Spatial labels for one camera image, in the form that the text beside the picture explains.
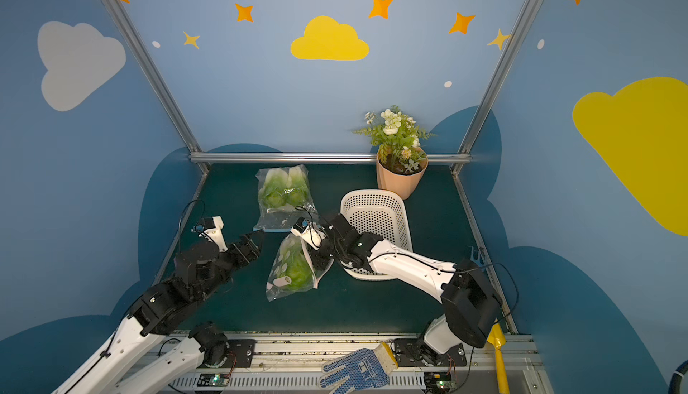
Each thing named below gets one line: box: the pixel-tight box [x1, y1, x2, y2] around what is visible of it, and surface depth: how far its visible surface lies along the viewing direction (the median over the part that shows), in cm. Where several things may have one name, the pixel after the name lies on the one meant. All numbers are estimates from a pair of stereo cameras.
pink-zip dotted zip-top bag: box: [265, 232, 335, 302], surface depth 75 cm
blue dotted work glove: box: [319, 342, 399, 394], surface depth 73 cm
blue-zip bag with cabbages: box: [253, 163, 320, 232], surface depth 106 cm
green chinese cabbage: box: [280, 245, 315, 292], surface depth 78 cm
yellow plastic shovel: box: [487, 322, 509, 394], surface depth 72 cm
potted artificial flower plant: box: [352, 105, 436, 200], surface depth 100 cm
